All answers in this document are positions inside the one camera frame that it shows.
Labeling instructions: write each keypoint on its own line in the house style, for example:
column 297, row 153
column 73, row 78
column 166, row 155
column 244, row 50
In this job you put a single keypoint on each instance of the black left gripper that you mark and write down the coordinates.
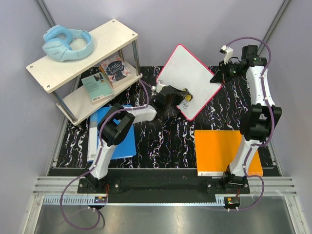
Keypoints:
column 180, row 96

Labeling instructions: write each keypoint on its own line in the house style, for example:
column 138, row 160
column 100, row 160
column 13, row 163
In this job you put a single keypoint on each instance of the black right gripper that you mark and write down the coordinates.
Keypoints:
column 220, row 76

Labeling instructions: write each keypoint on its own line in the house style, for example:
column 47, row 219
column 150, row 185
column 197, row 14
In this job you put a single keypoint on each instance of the yellow whiteboard eraser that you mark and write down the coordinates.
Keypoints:
column 188, row 96

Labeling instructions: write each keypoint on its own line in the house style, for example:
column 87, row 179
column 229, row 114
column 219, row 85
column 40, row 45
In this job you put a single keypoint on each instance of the pink framed whiteboard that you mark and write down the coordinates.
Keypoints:
column 185, row 70

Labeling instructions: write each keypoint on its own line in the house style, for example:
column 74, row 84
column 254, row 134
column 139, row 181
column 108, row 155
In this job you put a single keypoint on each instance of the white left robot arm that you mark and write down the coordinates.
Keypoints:
column 115, row 125

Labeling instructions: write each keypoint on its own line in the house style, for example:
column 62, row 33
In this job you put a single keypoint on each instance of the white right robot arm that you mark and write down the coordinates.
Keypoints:
column 257, row 125

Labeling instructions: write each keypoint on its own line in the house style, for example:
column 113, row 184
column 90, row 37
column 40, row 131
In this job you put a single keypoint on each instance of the Little Women book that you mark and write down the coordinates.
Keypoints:
column 115, row 70

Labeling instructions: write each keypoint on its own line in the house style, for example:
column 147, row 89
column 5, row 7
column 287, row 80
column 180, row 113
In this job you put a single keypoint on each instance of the blue folder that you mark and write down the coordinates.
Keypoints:
column 126, row 149

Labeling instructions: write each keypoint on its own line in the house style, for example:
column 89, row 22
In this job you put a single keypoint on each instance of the orange book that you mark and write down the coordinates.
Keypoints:
column 217, row 150

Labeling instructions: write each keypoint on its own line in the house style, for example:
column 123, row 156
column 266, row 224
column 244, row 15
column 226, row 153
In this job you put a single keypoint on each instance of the teal paperback book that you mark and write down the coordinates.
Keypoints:
column 98, row 87

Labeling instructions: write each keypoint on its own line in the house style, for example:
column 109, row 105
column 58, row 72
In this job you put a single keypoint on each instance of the white two-tier shelf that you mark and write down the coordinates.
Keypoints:
column 109, row 38

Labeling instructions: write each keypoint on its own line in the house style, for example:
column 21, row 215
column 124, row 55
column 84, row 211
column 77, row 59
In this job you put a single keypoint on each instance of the light blue headphones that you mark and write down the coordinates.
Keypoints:
column 57, row 43

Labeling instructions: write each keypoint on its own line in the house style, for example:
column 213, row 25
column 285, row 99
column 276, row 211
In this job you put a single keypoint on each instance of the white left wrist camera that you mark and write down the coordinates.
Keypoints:
column 158, row 87

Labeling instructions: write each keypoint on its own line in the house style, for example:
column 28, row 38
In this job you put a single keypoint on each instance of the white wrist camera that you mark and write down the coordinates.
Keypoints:
column 158, row 87
column 227, row 52

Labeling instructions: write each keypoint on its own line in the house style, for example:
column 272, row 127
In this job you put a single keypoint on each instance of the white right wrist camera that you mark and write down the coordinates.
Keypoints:
column 227, row 52

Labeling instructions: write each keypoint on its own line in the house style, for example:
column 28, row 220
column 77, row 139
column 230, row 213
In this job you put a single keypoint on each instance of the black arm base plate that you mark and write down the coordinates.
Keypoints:
column 122, row 184

